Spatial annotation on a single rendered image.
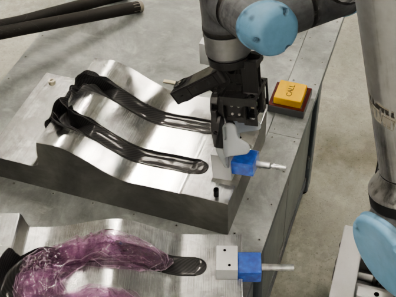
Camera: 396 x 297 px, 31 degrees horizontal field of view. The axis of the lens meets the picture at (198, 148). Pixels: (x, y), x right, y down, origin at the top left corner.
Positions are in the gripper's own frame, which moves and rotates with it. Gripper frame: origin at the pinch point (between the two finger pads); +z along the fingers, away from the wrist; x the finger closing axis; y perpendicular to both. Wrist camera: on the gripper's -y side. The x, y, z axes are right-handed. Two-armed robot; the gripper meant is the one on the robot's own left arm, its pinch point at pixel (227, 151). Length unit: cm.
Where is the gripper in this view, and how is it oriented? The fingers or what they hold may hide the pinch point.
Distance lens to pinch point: 129.5
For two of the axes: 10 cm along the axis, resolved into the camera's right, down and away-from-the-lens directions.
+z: 1.1, 8.1, 5.8
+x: 3.4, -5.8, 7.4
